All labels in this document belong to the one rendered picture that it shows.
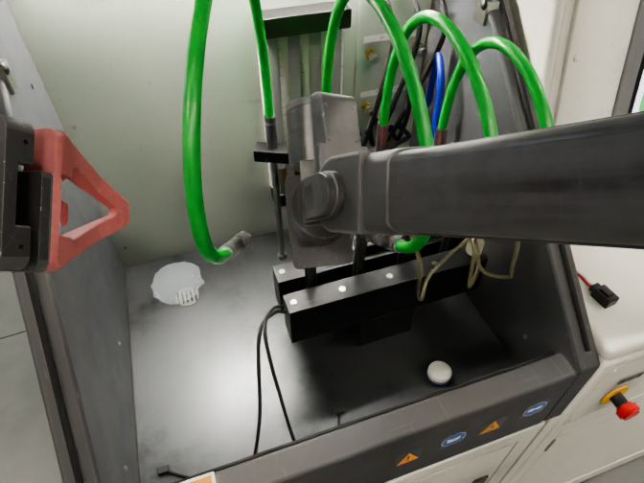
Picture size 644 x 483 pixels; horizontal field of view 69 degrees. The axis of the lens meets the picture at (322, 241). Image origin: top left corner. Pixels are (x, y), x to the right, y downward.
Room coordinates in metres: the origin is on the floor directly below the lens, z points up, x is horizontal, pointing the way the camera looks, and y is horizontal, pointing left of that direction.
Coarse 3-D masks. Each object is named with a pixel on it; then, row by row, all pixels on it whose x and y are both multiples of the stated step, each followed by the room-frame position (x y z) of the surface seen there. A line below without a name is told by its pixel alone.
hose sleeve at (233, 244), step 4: (236, 236) 0.39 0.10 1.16; (240, 236) 0.39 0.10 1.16; (244, 236) 0.40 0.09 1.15; (232, 240) 0.37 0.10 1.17; (236, 240) 0.37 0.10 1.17; (240, 240) 0.38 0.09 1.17; (244, 240) 0.39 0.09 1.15; (224, 244) 0.35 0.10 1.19; (228, 244) 0.35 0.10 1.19; (232, 244) 0.35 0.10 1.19; (236, 244) 0.36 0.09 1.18; (240, 244) 0.37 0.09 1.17; (244, 244) 0.38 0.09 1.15; (220, 248) 0.34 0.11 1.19; (228, 248) 0.34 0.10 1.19; (232, 248) 0.34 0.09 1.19; (236, 248) 0.35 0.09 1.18; (240, 248) 0.36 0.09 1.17; (232, 252) 0.34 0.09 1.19; (236, 252) 0.35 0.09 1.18; (232, 256) 0.34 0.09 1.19; (228, 260) 0.33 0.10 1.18
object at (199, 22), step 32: (256, 0) 0.62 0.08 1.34; (192, 32) 0.38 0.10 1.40; (256, 32) 0.64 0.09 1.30; (192, 64) 0.35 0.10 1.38; (192, 96) 0.33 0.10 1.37; (192, 128) 0.32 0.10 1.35; (192, 160) 0.30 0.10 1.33; (192, 192) 0.29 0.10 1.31; (192, 224) 0.28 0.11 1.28; (224, 256) 0.32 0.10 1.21
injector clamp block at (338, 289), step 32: (384, 256) 0.53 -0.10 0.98; (480, 256) 0.53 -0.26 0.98; (288, 288) 0.48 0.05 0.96; (320, 288) 0.46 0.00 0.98; (352, 288) 0.46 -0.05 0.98; (384, 288) 0.46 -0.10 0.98; (448, 288) 0.50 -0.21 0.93; (288, 320) 0.42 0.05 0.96; (320, 320) 0.43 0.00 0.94; (352, 320) 0.44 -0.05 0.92; (384, 320) 0.46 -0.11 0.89
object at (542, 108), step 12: (492, 36) 0.57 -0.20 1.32; (480, 48) 0.58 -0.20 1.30; (492, 48) 0.56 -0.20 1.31; (504, 48) 0.54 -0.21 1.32; (516, 48) 0.53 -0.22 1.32; (516, 60) 0.51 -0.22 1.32; (528, 60) 0.51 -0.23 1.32; (456, 72) 0.61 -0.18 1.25; (528, 72) 0.49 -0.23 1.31; (456, 84) 0.61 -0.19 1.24; (528, 84) 0.48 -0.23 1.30; (540, 84) 0.48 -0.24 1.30; (540, 96) 0.47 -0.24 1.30; (444, 108) 0.62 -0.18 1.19; (540, 108) 0.46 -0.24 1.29; (444, 120) 0.62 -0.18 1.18; (540, 120) 0.45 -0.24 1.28; (552, 120) 0.45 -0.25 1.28; (444, 132) 0.62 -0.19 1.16; (444, 144) 0.62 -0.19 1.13
